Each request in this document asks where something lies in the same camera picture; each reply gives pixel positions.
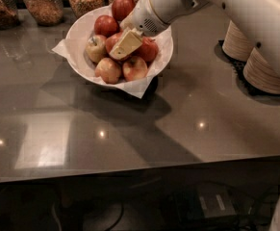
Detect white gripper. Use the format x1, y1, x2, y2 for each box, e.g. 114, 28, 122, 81
110, 0, 169, 60

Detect red apple with sticker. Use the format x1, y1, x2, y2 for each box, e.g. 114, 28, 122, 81
105, 32, 130, 62

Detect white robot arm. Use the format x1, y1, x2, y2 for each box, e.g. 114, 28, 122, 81
110, 0, 280, 76

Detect top red apple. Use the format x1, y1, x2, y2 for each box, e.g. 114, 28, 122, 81
112, 0, 136, 21

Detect red apple upper left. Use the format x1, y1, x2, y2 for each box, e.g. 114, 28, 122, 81
94, 15, 119, 38

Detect red apple right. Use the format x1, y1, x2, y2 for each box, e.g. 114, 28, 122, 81
134, 37, 159, 62

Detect white bowl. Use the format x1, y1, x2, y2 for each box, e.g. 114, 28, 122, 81
65, 5, 174, 89

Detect yellow apple front right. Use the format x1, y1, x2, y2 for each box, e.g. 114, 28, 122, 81
122, 56, 148, 81

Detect yellow apple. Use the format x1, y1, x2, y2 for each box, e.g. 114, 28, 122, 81
122, 56, 148, 81
95, 58, 121, 84

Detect yellow-green apple left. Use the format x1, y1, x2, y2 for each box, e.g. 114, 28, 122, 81
85, 35, 107, 64

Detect yellow apple front left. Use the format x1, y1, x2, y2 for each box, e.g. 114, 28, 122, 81
95, 58, 121, 84

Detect white paper liner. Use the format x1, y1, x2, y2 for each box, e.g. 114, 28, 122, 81
52, 5, 173, 99

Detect glass jar with granola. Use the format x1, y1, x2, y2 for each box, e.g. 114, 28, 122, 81
23, 0, 64, 26

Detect rear stack paper bowls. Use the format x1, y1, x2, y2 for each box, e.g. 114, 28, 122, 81
222, 21, 253, 62

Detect black rubber mat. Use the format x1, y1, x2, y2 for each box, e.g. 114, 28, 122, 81
222, 50, 280, 96

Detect dark box under table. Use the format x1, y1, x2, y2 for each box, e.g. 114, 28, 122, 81
173, 184, 237, 223

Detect black cables on floor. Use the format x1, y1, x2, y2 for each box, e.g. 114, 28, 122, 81
49, 180, 275, 231

